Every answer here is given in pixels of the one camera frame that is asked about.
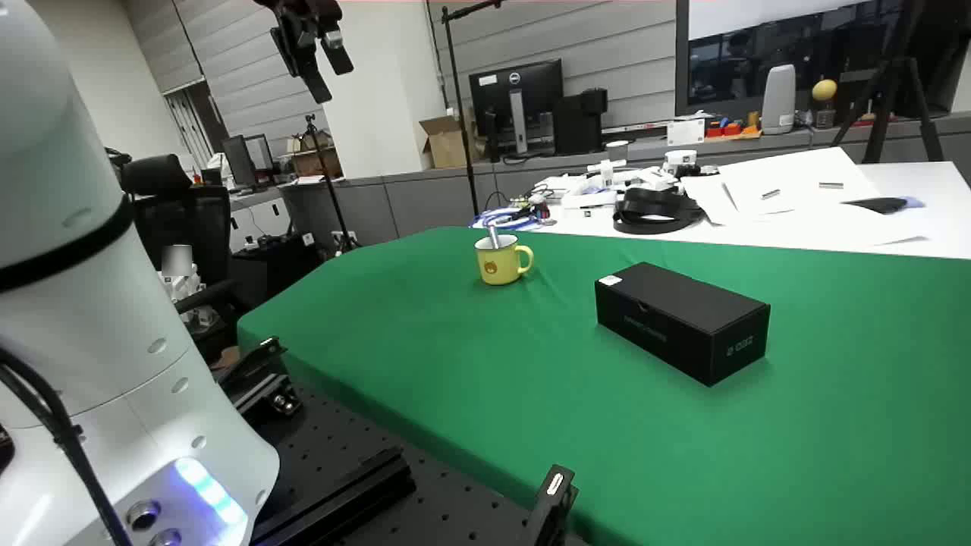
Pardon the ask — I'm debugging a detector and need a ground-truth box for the flat black device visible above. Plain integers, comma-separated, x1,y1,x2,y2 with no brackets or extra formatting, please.
841,196,909,215

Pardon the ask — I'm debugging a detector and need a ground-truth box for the white table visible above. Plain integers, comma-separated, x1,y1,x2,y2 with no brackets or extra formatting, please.
469,146,971,261

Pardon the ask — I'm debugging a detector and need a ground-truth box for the black office chair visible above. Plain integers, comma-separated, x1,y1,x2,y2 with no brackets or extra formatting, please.
120,155,233,290

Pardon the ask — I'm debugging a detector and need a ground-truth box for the camera on tripod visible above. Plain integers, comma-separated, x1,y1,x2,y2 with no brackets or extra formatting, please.
296,113,359,256

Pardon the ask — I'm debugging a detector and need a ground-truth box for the large white paper sheet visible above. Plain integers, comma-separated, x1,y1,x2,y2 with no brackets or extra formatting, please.
717,146,882,217

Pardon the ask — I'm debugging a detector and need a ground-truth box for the yellow mug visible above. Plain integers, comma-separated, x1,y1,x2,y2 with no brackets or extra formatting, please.
475,234,535,287

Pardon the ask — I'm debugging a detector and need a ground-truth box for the window with blinds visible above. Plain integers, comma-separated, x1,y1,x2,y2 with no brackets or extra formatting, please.
162,80,230,169

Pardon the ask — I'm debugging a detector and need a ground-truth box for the black tripod stand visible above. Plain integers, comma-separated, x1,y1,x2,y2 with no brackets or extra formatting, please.
830,0,946,165

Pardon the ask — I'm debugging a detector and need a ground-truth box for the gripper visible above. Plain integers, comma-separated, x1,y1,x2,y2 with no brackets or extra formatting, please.
254,0,355,105

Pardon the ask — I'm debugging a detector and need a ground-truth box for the black speaker box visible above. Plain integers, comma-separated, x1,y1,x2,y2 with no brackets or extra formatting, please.
553,88,608,155

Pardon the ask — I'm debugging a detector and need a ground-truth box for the black clamp bracket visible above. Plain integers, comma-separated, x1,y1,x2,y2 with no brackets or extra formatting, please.
523,464,580,546
217,337,304,427

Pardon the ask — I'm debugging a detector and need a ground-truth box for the green tablecloth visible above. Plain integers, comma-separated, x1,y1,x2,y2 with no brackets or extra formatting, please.
237,225,971,546

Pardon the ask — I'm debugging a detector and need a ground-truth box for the open cardboard box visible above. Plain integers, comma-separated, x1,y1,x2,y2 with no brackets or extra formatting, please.
418,115,477,170

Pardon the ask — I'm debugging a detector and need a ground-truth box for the large window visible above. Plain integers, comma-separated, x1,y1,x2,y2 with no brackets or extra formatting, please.
674,0,971,119

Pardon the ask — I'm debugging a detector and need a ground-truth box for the coil of blue cable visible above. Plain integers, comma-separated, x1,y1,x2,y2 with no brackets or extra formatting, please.
470,206,557,231

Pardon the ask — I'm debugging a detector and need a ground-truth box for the black rectangular box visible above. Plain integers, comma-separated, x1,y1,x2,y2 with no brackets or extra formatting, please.
594,262,771,388

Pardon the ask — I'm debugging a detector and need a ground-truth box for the coil of black strap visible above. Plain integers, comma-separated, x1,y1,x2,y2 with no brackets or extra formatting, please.
612,186,704,235

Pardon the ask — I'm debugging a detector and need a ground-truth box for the white cylindrical speaker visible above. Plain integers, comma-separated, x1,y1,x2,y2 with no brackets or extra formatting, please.
760,64,797,136

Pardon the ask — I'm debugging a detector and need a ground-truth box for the black computer monitor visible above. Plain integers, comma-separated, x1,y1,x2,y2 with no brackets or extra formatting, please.
468,59,565,158

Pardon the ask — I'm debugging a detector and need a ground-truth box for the white card sign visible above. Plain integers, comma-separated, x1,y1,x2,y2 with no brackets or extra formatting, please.
666,118,706,147

